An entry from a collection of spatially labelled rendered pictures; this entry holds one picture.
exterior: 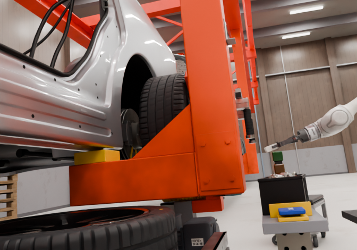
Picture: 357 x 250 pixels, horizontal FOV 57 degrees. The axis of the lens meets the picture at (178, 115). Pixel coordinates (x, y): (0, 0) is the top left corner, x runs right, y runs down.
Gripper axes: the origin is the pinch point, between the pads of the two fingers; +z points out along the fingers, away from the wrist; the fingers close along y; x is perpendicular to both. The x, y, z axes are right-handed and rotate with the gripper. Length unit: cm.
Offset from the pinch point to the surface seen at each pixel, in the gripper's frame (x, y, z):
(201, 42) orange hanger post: -45, 69, 17
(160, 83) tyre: -51, 26, 42
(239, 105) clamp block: -24.3, 24.8, 9.0
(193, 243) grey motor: 26, 48, 50
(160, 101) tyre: -39, 33, 44
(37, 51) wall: -483, -592, 403
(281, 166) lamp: 10, 52, 5
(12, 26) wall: -510, -489, 397
